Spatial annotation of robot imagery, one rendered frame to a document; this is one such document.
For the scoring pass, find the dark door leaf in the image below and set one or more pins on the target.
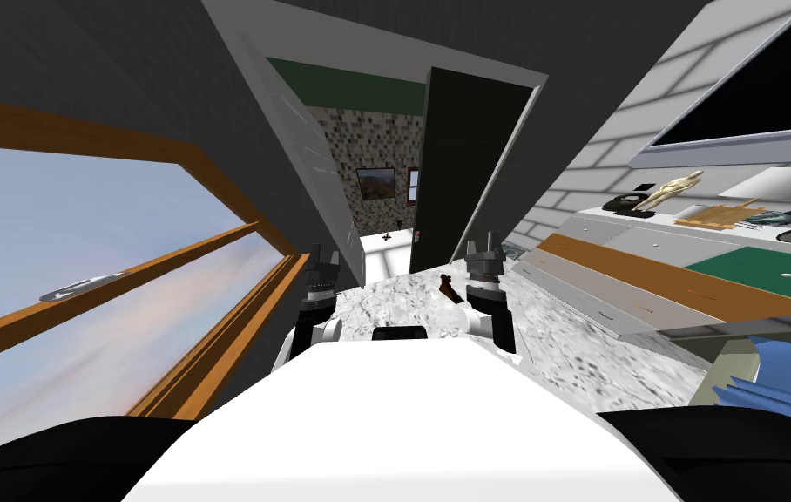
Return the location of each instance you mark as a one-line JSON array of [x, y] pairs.
[[465, 167]]

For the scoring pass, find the framed landscape picture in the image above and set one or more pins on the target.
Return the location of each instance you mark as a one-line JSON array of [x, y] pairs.
[[376, 183]]

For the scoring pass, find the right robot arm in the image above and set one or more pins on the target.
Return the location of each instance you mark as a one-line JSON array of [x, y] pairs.
[[487, 301]]

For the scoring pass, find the grey framed dark window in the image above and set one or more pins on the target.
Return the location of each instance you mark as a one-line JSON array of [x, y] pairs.
[[765, 84]]

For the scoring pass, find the small brown framed window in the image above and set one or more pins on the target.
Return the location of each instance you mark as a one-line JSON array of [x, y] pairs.
[[413, 185]]

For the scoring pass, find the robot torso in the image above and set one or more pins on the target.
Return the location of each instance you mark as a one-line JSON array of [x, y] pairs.
[[395, 418]]

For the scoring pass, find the small brown object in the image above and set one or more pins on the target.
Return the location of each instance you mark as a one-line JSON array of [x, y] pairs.
[[450, 288]]

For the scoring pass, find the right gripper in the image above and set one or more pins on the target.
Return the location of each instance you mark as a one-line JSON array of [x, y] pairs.
[[485, 266]]

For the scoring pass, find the blue and beige object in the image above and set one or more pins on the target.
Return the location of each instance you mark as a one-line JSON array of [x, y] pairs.
[[786, 383]]

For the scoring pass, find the kitchen counter with drawers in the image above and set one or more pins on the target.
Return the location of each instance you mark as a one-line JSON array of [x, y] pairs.
[[646, 275]]

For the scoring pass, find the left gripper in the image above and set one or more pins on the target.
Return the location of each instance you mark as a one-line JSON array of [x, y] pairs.
[[322, 275]]

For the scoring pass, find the pale grey door leaf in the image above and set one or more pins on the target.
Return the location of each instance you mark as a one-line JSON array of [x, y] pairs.
[[312, 160]]

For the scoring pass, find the wooden framed window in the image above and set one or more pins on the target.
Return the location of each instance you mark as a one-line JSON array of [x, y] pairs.
[[89, 230]]

